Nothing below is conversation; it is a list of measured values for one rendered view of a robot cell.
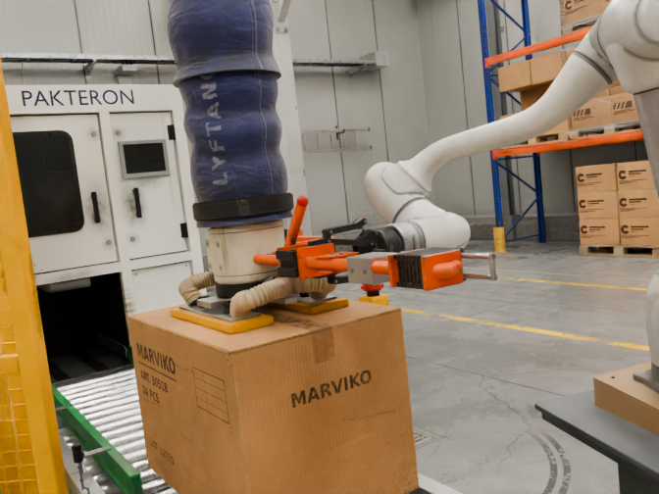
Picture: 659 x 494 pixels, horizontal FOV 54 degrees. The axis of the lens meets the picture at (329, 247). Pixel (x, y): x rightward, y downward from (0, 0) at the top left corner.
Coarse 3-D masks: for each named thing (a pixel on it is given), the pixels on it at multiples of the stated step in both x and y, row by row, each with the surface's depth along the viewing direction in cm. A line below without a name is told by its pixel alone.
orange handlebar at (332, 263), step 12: (300, 240) 175; (348, 252) 117; (264, 264) 135; (276, 264) 130; (312, 264) 118; (324, 264) 115; (336, 264) 111; (372, 264) 103; (384, 264) 100; (444, 264) 91; (456, 264) 92; (444, 276) 91
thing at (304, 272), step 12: (276, 252) 125; (288, 252) 121; (300, 252) 120; (312, 252) 121; (324, 252) 123; (288, 264) 123; (300, 264) 120; (288, 276) 122; (300, 276) 120; (312, 276) 121
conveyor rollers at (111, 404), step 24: (72, 384) 300; (96, 384) 297; (120, 384) 294; (96, 408) 262; (120, 408) 259; (72, 432) 239; (120, 432) 232; (144, 456) 209; (96, 480) 192; (144, 480) 191
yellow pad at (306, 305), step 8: (296, 296) 148; (304, 296) 145; (328, 296) 143; (272, 304) 150; (280, 304) 147; (288, 304) 144; (296, 304) 141; (304, 304) 140; (312, 304) 138; (320, 304) 138; (328, 304) 138; (336, 304) 139; (344, 304) 140; (296, 312) 141; (304, 312) 138; (312, 312) 136; (320, 312) 137
